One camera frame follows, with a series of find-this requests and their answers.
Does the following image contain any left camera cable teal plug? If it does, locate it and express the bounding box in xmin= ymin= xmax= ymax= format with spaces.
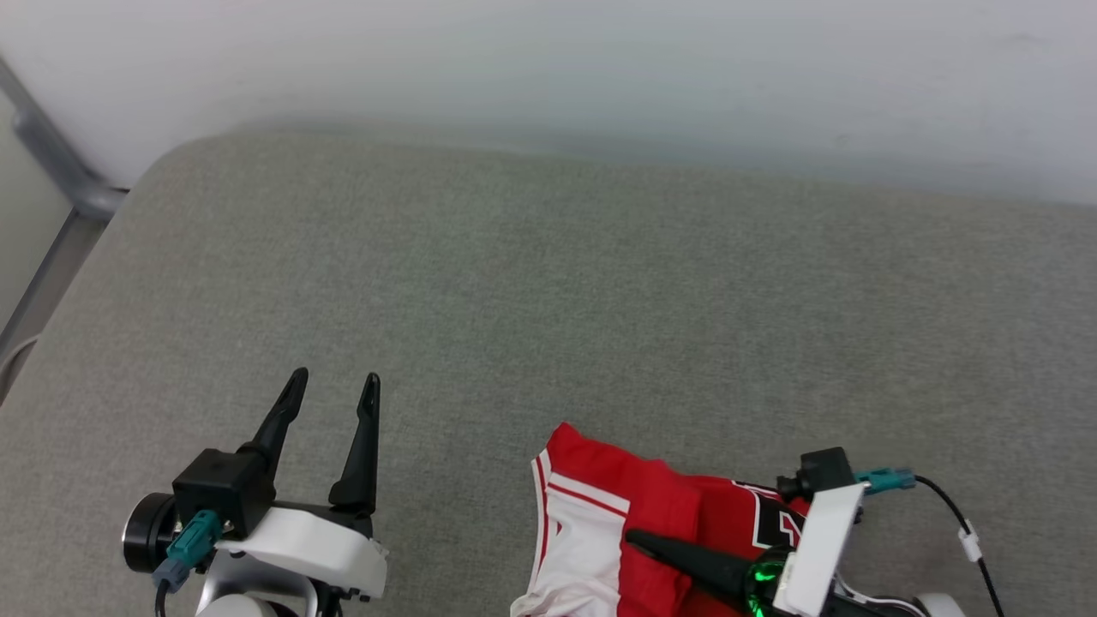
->
xmin=152 ymin=509 xmax=224 ymax=617

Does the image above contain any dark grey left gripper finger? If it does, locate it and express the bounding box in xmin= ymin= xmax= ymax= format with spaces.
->
xmin=237 ymin=368 xmax=309 ymax=482
xmin=328 ymin=372 xmax=382 ymax=517

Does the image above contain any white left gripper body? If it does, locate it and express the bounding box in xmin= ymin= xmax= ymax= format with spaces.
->
xmin=214 ymin=504 xmax=389 ymax=601

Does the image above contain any grey fabric sofa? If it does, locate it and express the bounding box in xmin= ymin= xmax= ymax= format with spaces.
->
xmin=0 ymin=129 xmax=1097 ymax=617

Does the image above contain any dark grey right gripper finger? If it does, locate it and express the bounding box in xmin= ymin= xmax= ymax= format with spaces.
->
xmin=625 ymin=528 xmax=757 ymax=602

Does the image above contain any white green right gripper body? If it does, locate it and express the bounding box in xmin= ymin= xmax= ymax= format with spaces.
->
xmin=742 ymin=482 xmax=867 ymax=617

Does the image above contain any red Bulls basketball jersey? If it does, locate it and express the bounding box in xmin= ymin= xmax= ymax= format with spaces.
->
xmin=511 ymin=422 xmax=813 ymax=617

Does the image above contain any grey metal pipe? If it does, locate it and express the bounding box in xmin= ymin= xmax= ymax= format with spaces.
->
xmin=0 ymin=56 xmax=129 ymax=397

